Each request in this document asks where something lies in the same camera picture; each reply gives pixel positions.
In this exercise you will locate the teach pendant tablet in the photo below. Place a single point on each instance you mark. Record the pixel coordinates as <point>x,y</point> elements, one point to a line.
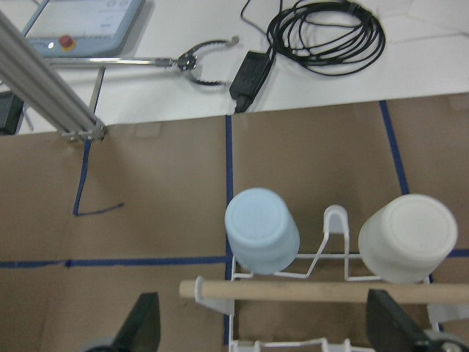
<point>81,28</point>

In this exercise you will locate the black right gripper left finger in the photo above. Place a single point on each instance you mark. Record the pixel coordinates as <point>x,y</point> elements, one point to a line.
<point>141,329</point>

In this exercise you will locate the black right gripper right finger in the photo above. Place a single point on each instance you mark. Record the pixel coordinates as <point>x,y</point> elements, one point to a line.
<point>390,328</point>

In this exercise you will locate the pale green white cup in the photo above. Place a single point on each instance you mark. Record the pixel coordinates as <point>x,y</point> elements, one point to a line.
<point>406,240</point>

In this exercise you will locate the light blue plastic cup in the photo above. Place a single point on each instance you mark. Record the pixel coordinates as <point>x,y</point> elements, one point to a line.
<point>261,231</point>

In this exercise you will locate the aluminium frame post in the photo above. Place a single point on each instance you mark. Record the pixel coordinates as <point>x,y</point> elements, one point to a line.
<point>31,78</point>

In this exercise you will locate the green handled reacher grabber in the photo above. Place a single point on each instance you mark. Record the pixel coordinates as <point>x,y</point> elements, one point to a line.
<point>186,63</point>

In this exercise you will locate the black power brick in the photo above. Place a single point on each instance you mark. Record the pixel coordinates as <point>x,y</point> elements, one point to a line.
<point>249,79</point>

